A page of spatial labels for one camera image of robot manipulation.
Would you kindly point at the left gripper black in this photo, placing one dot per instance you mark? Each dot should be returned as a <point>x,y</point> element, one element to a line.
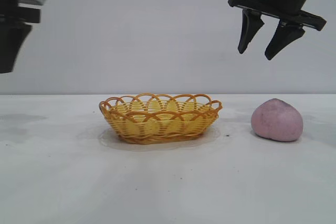
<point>10,14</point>

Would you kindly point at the pink peach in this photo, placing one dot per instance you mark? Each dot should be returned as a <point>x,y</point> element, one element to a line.
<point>277,121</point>

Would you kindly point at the yellow woven basket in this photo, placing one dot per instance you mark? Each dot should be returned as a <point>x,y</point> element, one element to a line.
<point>160,127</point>

